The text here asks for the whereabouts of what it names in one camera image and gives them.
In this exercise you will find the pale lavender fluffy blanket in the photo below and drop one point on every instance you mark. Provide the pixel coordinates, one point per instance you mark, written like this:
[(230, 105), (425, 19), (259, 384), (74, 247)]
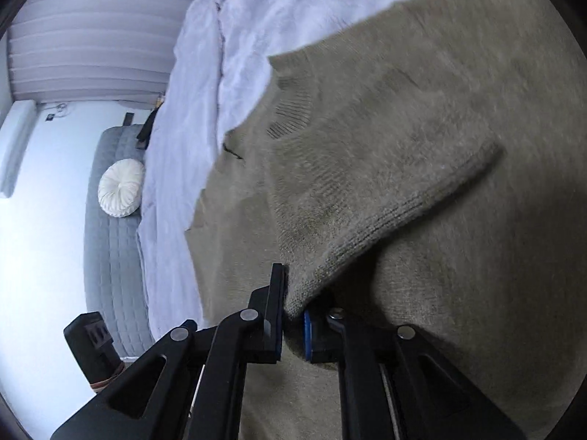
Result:
[(192, 101)]

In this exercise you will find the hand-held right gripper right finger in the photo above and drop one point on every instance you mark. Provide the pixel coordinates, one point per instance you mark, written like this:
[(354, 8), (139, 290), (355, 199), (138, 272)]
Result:
[(308, 337)]

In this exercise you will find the round white pleated cushion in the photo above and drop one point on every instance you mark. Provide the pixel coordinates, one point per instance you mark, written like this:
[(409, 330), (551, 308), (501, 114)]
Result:
[(120, 188)]

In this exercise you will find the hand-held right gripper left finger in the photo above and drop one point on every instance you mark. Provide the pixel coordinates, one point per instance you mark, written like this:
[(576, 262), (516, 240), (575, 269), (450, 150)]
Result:
[(275, 316)]

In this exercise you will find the white pleated curtain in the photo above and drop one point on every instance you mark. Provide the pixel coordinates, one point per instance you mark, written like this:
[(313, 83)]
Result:
[(91, 32)]

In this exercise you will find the olive knit sweater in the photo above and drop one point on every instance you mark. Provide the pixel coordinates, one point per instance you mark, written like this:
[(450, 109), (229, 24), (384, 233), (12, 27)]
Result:
[(390, 146)]

